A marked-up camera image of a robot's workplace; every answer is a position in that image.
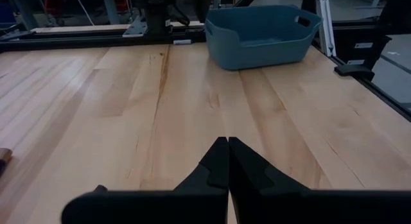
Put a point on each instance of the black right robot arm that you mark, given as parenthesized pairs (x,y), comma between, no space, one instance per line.
(157,15)

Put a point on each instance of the black electronics box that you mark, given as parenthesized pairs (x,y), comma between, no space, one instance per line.
(359,34)

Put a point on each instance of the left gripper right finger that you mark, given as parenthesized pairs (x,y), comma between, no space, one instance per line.
(250,182)

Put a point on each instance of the silver aluminium post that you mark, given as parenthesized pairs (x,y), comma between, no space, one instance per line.
(326,22)

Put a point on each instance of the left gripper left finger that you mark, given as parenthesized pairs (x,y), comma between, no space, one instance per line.
(212,179)

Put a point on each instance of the teal plastic bin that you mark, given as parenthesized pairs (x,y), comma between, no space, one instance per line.
(257,54)

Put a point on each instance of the grey mounting bracket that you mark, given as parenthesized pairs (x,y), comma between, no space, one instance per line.
(135,27)

